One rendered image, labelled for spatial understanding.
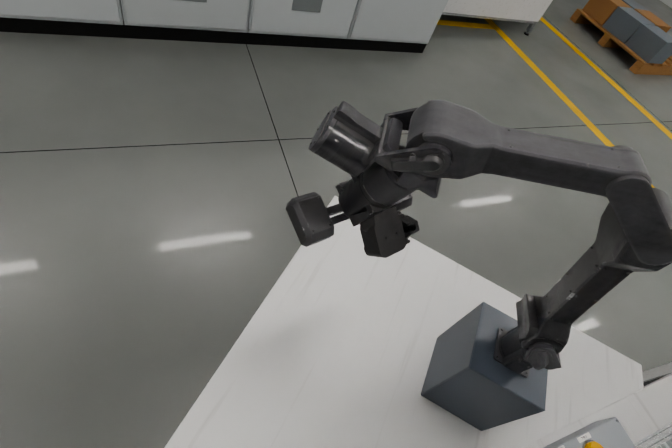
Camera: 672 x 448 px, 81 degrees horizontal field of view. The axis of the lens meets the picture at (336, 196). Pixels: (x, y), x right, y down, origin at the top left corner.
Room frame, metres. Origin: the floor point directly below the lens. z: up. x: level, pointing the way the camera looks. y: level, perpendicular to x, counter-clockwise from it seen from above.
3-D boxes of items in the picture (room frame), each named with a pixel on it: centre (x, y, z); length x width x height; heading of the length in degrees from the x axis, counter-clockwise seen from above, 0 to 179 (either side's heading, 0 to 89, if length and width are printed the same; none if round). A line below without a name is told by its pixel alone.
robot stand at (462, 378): (0.36, -0.40, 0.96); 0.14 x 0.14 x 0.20; 81
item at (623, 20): (5.77, -2.65, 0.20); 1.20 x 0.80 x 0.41; 36
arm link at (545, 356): (0.36, -0.39, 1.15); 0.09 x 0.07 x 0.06; 4
